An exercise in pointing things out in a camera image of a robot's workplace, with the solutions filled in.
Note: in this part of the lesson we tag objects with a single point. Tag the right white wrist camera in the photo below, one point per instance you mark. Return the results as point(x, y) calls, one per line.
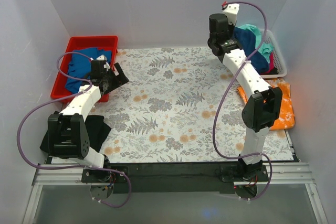
point(231, 12)

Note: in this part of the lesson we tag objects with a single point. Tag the red plastic bin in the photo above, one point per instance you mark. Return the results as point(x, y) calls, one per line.
point(78, 43)

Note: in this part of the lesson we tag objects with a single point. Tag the black folded shirt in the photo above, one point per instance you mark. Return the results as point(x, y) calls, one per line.
point(98, 132)

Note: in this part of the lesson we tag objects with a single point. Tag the magenta shirt in basket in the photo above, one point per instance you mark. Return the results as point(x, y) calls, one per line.
point(272, 69)

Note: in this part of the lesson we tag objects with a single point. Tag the blue shirt in red bin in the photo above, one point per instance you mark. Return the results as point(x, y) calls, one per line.
point(80, 66)

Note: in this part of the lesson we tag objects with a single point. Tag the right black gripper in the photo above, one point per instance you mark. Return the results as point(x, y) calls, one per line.
point(233, 31)

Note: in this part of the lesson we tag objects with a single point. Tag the floral table mat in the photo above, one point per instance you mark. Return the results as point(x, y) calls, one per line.
point(180, 105)

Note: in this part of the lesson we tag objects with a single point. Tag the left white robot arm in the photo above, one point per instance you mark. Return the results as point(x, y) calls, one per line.
point(82, 104)

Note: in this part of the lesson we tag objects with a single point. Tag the orange tie-dye folded shirt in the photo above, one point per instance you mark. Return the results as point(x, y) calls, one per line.
point(286, 119)

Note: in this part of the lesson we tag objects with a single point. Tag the white plastic basket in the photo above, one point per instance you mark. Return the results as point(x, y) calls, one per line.
point(279, 61)

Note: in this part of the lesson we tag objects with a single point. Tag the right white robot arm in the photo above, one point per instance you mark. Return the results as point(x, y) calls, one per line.
point(263, 101)

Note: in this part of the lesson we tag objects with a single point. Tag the dark blue t shirt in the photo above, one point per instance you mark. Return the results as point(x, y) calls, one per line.
point(248, 42)

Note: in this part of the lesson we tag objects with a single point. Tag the aluminium mounting rail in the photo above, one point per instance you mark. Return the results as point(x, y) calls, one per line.
point(71, 174)

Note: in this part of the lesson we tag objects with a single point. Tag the teal t shirt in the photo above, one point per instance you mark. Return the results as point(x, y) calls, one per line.
point(266, 48)

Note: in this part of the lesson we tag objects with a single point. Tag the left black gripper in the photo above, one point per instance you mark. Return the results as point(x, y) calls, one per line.
point(115, 77)

